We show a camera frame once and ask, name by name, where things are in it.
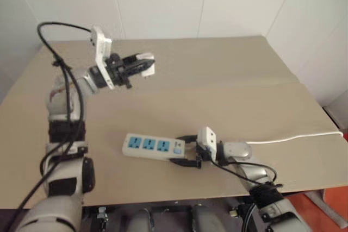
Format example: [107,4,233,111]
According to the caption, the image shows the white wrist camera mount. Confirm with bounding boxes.
[88,26,115,90]
[196,126,218,162]

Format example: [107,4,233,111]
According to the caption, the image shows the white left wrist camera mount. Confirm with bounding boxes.
[88,26,115,90]

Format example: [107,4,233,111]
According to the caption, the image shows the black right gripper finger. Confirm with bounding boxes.
[169,158,202,168]
[176,134,198,145]

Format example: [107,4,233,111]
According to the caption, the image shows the black cable under table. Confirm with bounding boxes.
[240,202,259,232]

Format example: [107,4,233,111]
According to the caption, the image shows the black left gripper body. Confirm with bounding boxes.
[107,53,133,90]

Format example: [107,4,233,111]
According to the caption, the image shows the white power strip blue sockets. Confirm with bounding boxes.
[121,133,188,161]

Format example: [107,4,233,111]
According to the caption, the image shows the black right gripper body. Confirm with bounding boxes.
[195,145,217,169]

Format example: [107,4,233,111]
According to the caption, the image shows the white power strip cable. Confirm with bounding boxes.
[246,131,344,145]

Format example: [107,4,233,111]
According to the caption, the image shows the white charger plug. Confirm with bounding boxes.
[136,52,156,78]

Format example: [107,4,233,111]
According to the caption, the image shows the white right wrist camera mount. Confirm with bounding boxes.
[196,126,218,162]

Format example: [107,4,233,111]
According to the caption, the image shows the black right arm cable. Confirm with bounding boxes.
[209,158,283,189]

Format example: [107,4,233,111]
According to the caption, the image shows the grey metal table leg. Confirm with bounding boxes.
[304,191,346,229]

